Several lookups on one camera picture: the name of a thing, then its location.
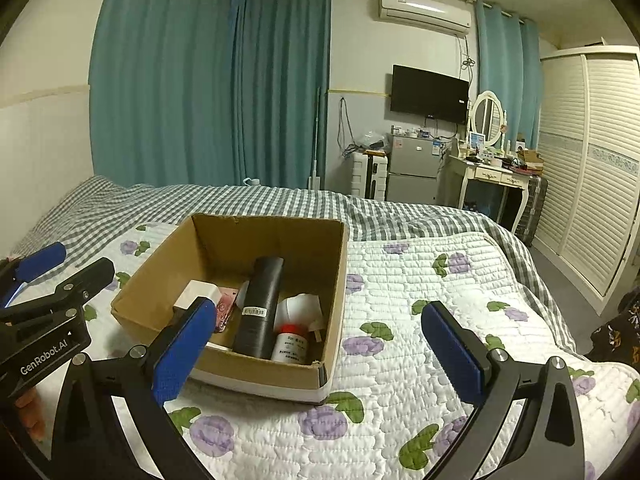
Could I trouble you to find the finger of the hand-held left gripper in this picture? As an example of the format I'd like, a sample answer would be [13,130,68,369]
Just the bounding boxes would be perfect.
[0,241,67,307]
[0,257,117,327]

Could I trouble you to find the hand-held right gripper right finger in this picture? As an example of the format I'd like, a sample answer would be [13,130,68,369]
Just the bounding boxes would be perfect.
[421,301,586,480]

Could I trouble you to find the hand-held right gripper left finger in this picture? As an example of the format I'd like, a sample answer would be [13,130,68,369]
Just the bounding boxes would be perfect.
[50,297,218,480]

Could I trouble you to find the small white box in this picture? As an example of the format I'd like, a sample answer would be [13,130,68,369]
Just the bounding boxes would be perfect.
[172,281,222,312]

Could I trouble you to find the pink packet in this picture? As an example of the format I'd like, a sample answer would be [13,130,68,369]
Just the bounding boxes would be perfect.
[215,287,239,334]

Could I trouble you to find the cardboard box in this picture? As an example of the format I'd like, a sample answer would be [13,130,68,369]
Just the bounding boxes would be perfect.
[110,213,350,405]

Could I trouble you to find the black cylinder with label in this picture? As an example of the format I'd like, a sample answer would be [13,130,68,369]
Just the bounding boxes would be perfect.
[231,256,286,360]

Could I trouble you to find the white bottle with red cap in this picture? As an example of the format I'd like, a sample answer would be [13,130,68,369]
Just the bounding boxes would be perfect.
[270,324,314,365]

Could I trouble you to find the white handheld device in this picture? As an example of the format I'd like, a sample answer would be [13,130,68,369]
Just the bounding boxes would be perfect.
[277,292,329,334]

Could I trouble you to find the person's left hand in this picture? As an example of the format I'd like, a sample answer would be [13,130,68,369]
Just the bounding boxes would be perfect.
[12,387,52,442]

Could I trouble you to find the white floral quilt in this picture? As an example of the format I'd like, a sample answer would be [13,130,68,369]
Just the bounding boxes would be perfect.
[50,220,640,480]

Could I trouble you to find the dark suitcase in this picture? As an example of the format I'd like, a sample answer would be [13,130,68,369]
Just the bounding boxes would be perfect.
[515,174,549,247]

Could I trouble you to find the dark printed clothing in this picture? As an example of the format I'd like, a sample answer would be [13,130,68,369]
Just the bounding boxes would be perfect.
[590,290,640,367]

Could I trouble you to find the white dressing table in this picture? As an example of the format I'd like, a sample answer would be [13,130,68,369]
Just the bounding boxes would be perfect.
[445,152,542,234]

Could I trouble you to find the grey checkered bed sheet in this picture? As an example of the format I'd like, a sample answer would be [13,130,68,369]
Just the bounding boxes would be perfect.
[10,175,581,356]

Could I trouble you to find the small silver fridge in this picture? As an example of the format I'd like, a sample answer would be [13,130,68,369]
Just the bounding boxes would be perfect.
[387,134,446,206]

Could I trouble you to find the white suitcase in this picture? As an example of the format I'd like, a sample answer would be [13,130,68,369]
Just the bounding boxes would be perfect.
[350,150,390,200]

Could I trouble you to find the wide teal curtain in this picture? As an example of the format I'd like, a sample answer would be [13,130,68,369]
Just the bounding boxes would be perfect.
[89,0,237,189]

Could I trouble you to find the clear plastic bag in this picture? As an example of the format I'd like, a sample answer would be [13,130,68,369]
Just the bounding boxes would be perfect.
[357,130,391,150]

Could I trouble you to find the white louvered wardrobe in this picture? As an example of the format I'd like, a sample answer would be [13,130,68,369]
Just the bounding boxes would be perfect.
[532,45,640,314]

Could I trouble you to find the oval white vanity mirror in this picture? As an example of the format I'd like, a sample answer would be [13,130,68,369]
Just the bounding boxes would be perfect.
[470,91,507,149]

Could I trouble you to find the white mop pole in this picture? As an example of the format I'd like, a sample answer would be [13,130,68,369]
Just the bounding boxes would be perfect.
[309,87,324,190]

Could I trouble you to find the narrow teal curtain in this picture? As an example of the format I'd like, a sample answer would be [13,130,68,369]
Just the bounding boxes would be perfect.
[475,0,546,151]

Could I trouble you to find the white air conditioner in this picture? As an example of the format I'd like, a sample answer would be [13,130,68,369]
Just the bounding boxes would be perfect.
[377,0,473,37]

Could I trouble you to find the hanging black cables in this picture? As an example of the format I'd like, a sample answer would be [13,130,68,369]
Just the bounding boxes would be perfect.
[337,97,354,154]

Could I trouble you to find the black wall television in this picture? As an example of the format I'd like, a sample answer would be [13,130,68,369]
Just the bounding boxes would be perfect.
[390,64,470,124]

